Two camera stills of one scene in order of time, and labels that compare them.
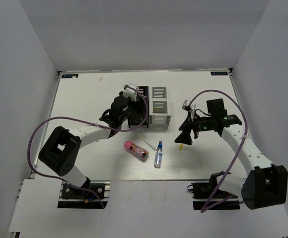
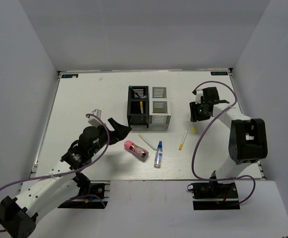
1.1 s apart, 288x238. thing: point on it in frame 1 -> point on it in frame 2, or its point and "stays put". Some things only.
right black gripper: x=184 y=137 -> x=195 y=116
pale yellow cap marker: x=147 y=142 stays put
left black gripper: x=129 y=100 -> x=120 y=132
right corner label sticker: x=219 y=73 stays put
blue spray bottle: x=158 y=155 stays put
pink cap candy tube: x=141 y=153 stays put
